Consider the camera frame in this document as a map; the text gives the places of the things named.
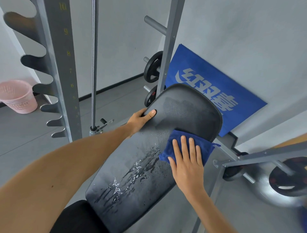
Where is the person's right hand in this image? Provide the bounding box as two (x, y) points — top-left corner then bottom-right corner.
(167, 135), (208, 197)

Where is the person's left hand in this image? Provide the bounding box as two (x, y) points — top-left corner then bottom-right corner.
(126, 108), (157, 137)

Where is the blue microfibre cloth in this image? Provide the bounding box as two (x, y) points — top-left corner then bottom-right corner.
(159, 129), (221, 167)

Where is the black weight bench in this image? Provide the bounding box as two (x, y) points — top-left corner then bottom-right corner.
(50, 83), (224, 233)

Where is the person's left forearm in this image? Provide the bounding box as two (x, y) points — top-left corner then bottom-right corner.
(0, 125), (132, 233)

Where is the chrome guide rod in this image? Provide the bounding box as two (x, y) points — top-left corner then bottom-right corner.
(89, 0), (114, 137)

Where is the grey exercise ball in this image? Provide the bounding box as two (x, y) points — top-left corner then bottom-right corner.
(244, 163), (307, 208)

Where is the grey steel power rack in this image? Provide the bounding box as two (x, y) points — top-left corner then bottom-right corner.
(4, 0), (307, 233)

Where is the blue printed board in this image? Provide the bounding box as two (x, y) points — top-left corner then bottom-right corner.
(165, 44), (267, 137)

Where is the pink plastic waste basket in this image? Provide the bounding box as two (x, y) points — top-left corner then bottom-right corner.
(0, 80), (38, 114)

